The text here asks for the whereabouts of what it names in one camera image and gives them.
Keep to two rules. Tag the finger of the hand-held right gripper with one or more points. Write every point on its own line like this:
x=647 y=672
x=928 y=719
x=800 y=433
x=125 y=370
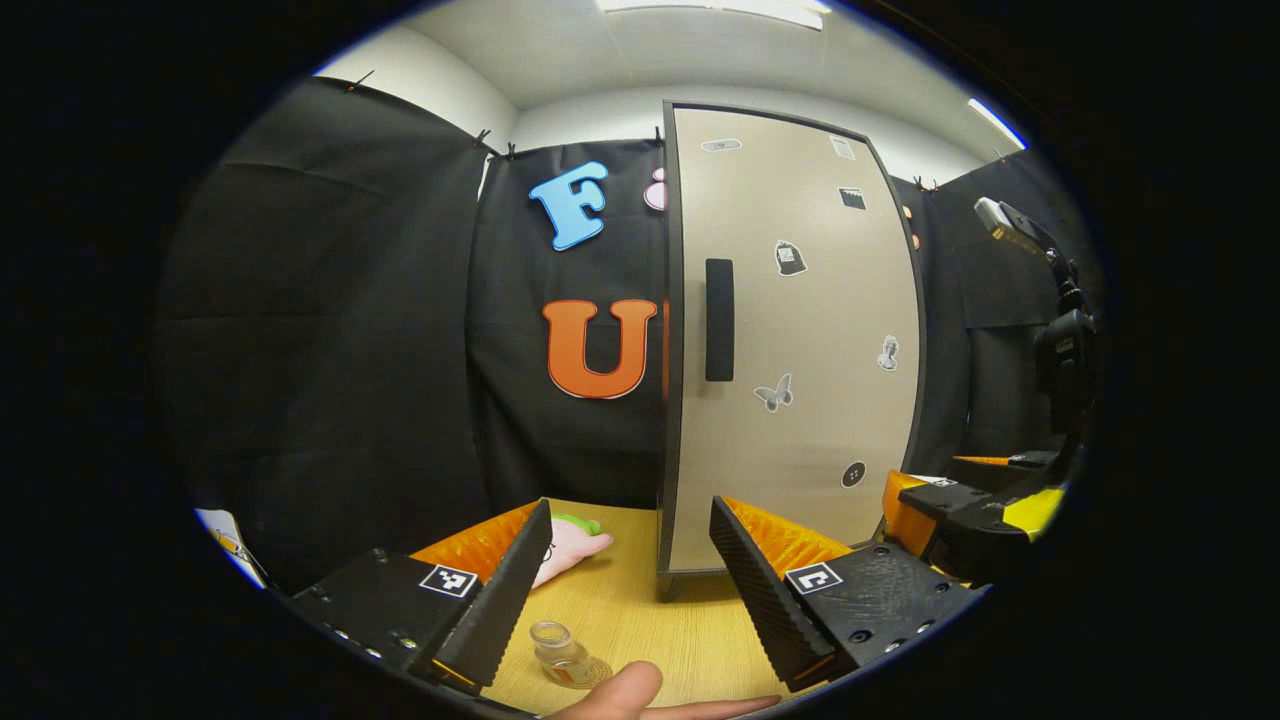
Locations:
x=945 y=497
x=1030 y=462

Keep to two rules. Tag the white desk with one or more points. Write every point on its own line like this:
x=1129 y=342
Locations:
x=228 y=540

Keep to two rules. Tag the black backdrop cloth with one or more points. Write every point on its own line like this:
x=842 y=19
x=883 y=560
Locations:
x=330 y=350

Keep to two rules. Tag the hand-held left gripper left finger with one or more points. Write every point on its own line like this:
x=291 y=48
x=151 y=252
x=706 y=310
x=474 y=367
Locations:
x=497 y=600

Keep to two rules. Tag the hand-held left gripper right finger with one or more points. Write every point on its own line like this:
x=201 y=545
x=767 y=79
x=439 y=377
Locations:
x=765 y=590

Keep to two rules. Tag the pink starfish plush toy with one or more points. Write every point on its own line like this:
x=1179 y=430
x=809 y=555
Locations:
x=575 y=545

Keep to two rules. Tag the round wooden coaster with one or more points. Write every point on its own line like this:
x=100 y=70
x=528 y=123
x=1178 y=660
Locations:
x=600 y=672

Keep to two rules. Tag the clear glass bottle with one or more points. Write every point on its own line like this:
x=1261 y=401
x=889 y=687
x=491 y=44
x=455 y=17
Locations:
x=560 y=655

